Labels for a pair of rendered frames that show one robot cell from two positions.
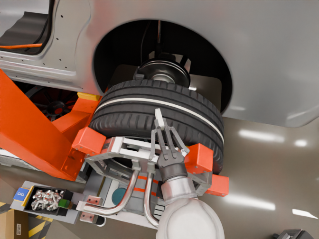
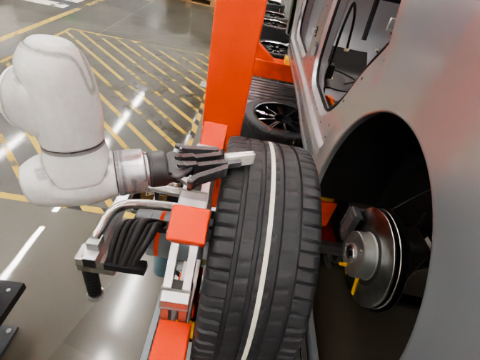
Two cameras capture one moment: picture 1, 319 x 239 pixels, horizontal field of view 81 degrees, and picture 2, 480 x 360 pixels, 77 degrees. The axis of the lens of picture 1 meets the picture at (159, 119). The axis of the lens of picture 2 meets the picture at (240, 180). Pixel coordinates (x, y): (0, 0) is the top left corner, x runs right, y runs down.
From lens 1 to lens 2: 0.59 m
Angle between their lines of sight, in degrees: 50
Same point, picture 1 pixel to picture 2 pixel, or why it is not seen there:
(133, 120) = (236, 144)
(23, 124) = (224, 94)
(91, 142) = (209, 135)
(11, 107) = (232, 73)
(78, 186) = not seen: hidden behind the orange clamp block
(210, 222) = (54, 48)
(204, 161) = (180, 219)
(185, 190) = (124, 158)
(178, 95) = (296, 191)
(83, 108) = not seen: hidden behind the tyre
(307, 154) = not seen: outside the picture
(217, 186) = (164, 338)
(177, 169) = (157, 156)
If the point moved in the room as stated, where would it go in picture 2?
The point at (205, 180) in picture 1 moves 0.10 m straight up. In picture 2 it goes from (166, 281) to (168, 252)
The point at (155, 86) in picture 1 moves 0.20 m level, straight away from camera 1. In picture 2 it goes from (301, 163) to (372, 166)
